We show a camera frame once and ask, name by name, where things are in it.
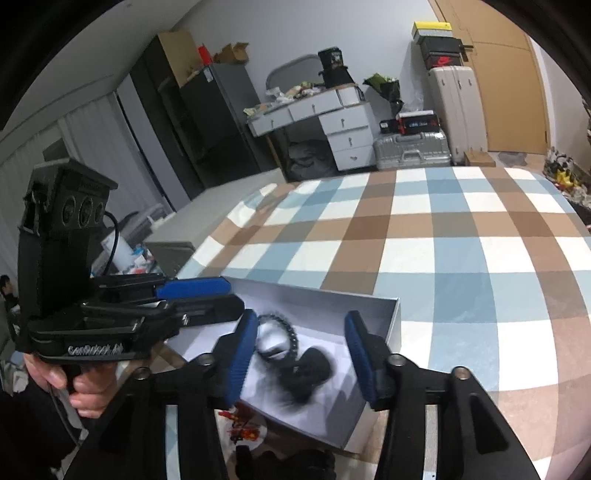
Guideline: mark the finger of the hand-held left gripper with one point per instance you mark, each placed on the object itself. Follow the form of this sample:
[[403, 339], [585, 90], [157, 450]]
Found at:
[[212, 309], [194, 287]]

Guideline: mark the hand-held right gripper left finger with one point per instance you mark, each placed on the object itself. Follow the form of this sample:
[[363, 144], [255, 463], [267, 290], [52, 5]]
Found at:
[[240, 355]]

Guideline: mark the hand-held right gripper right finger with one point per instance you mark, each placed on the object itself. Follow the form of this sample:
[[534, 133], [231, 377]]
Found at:
[[362, 360]]

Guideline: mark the black hair claw clip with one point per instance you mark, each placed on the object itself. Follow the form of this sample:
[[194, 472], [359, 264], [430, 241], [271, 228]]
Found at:
[[314, 364]]

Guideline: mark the grey cardboard box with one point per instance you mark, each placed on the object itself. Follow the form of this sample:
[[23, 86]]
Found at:
[[323, 304]]

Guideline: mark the red print button badge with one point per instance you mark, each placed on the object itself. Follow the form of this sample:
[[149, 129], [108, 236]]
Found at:
[[242, 431]]

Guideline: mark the person's left forearm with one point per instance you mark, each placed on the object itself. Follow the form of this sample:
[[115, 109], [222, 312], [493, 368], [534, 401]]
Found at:
[[27, 438]]

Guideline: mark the person's left hand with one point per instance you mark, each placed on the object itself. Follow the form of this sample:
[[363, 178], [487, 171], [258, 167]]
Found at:
[[87, 397]]

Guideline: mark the grey bench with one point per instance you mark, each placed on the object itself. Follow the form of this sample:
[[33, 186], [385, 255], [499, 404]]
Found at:
[[184, 226]]

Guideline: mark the white paper roll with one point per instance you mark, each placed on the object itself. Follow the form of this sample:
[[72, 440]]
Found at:
[[121, 254]]

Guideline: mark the plaid blanket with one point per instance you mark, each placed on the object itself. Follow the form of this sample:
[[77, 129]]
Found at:
[[415, 258]]

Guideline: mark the white curtain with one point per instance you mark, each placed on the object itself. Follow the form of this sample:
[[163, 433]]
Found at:
[[92, 147]]

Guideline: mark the black fabric item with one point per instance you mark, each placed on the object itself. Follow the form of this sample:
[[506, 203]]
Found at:
[[295, 464]]

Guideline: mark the dark bag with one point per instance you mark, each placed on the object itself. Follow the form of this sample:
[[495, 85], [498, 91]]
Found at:
[[309, 159]]

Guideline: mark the grey refrigerator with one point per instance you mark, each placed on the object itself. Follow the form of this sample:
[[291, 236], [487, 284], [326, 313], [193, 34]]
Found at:
[[221, 115]]

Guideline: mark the black wardrobe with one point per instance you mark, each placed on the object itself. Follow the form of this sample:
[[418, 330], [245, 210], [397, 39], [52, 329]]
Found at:
[[152, 92]]

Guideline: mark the white desk with drawers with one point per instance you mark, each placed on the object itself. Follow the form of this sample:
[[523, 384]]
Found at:
[[346, 138]]

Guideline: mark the silver suitcase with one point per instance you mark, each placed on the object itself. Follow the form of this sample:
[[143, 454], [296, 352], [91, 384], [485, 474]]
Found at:
[[411, 150]]

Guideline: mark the flat cardboard sheet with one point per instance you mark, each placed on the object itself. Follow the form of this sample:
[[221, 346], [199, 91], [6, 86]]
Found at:
[[178, 57]]

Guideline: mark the brown cardboard box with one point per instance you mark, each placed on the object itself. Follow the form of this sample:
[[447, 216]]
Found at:
[[480, 158]]

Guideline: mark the grey arched mirror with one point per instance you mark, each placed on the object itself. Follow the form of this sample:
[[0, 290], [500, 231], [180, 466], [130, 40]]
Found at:
[[291, 71]]

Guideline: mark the open cardboard box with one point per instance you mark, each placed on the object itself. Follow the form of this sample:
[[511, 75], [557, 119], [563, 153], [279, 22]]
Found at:
[[233, 53]]

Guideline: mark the black and red box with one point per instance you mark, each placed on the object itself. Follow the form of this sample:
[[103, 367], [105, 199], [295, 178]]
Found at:
[[418, 123]]

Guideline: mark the cream upright suitcase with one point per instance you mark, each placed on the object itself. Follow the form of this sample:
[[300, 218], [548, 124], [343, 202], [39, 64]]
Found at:
[[455, 110]]

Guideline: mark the yellow shoes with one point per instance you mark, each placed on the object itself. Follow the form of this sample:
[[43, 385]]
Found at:
[[563, 173]]

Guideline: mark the black wrapped bouquet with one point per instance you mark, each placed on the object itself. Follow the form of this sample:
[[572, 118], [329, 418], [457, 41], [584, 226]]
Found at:
[[385, 85]]

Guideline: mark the wooden door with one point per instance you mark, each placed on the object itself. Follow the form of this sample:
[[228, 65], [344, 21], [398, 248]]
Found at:
[[508, 92]]

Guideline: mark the black shoe box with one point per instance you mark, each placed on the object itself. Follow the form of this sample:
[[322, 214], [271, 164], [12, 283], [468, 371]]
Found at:
[[438, 55]]

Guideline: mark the yellow shoe box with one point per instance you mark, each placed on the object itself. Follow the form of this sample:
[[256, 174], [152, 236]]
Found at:
[[431, 30]]

